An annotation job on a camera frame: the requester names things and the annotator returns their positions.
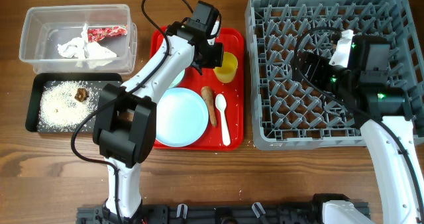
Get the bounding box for brown food chunk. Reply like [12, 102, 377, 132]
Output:
[74, 87, 89, 102]

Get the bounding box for white rice pile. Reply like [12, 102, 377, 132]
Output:
[39, 82, 97, 131]

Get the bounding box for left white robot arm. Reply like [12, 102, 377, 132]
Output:
[93, 1, 223, 223]

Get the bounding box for yellow plastic cup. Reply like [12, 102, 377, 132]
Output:
[213, 52, 238, 84]

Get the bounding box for crumpled white tissue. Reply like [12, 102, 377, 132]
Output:
[57, 24, 117, 69]

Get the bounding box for light blue plate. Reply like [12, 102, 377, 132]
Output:
[156, 87, 209, 148]

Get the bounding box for green bowl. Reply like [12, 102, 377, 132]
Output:
[168, 70, 185, 89]

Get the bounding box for white plastic spoon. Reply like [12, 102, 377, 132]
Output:
[215, 93, 231, 146]

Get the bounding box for grey dishwasher rack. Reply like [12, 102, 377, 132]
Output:
[245, 0, 423, 150]

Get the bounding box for red patterned wrapper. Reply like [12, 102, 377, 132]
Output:
[87, 25, 127, 42]

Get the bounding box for clear plastic bin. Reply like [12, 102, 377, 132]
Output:
[19, 4, 137, 74]

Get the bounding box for black waste tray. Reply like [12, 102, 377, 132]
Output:
[25, 73, 123, 133]

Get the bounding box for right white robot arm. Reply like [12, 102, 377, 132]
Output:
[291, 35, 423, 223]

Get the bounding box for red plastic tray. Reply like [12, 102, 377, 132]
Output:
[148, 26, 245, 151]

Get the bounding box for brown carrot piece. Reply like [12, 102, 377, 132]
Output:
[201, 86, 217, 127]

